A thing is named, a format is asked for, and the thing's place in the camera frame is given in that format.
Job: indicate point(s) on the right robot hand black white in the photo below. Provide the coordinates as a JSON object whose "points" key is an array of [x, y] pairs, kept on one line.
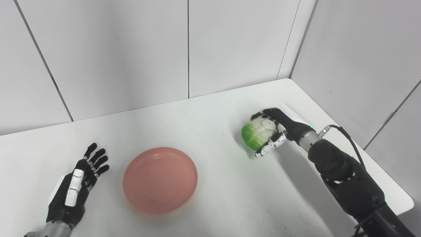
{"points": [[283, 128]]}

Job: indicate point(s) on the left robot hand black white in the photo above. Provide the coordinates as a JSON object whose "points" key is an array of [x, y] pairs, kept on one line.
{"points": [[74, 191]]}

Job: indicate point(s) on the green white cabbage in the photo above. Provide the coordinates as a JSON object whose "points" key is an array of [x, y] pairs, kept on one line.
{"points": [[258, 133]]}

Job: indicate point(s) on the pink plate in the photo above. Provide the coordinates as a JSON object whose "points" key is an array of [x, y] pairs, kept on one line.
{"points": [[160, 180]]}

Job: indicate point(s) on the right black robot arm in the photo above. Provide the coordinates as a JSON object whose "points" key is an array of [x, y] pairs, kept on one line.
{"points": [[352, 181]]}

